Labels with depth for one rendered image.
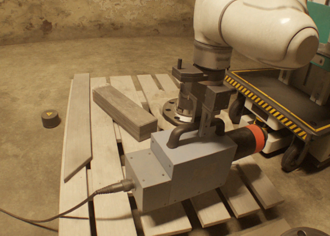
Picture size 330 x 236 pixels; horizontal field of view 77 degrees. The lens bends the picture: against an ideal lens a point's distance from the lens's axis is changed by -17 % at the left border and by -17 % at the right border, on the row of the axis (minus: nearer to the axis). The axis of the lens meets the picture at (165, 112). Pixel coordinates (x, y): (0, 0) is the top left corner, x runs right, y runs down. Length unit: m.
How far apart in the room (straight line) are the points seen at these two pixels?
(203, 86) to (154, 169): 0.25
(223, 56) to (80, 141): 0.73
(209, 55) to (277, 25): 0.21
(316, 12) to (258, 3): 0.96
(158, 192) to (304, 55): 0.47
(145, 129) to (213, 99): 0.56
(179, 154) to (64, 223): 0.43
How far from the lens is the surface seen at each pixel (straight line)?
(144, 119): 1.06
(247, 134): 0.80
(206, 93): 0.56
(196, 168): 0.65
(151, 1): 3.37
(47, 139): 1.40
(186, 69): 0.54
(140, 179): 0.62
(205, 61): 0.54
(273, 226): 1.06
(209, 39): 0.52
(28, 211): 1.07
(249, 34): 0.40
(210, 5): 0.49
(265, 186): 1.00
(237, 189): 0.94
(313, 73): 1.47
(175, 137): 0.62
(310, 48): 0.40
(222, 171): 0.73
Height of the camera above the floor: 0.81
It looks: 31 degrees down
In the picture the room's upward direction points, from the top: 5 degrees clockwise
